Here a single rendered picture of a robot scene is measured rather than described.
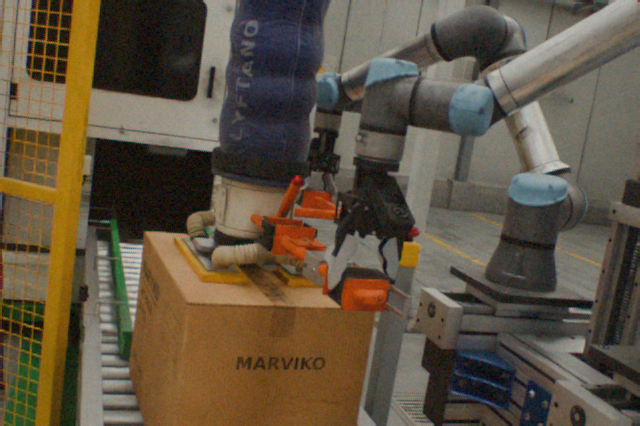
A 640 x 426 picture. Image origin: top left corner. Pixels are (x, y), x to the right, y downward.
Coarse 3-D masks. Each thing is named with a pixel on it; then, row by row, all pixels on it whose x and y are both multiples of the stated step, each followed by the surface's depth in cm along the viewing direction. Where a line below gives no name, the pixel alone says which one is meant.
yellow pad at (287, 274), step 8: (280, 264) 167; (288, 264) 167; (272, 272) 167; (280, 272) 162; (288, 272) 161; (296, 272) 161; (280, 280) 161; (288, 280) 157; (296, 280) 158; (304, 280) 158
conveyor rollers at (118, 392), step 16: (128, 256) 326; (128, 272) 301; (112, 288) 273; (128, 288) 275; (112, 304) 256; (112, 320) 239; (112, 336) 223; (112, 352) 214; (112, 368) 198; (128, 368) 200; (112, 384) 189; (128, 384) 190; (112, 400) 180; (128, 400) 182; (112, 416) 172; (128, 416) 173
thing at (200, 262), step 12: (180, 240) 177; (192, 240) 177; (180, 252) 171; (192, 252) 166; (204, 252) 166; (192, 264) 159; (204, 264) 156; (204, 276) 150; (216, 276) 151; (228, 276) 152; (240, 276) 153
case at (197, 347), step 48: (144, 240) 188; (144, 288) 183; (192, 288) 145; (240, 288) 150; (288, 288) 156; (144, 336) 177; (192, 336) 137; (240, 336) 141; (288, 336) 145; (336, 336) 149; (144, 384) 172; (192, 384) 139; (240, 384) 143; (288, 384) 147; (336, 384) 151
